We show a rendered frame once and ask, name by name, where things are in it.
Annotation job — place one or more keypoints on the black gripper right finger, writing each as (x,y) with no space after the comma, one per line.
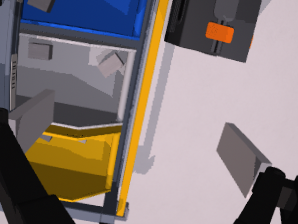
(246,164)

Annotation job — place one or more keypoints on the orange bar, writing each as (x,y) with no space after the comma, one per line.
(142,102)

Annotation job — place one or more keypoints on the yellow open bin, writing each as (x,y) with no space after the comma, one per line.
(73,170)

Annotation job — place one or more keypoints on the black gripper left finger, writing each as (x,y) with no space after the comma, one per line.
(22,196)

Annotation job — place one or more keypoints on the grey shelf rack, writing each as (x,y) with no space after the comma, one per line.
(10,17)

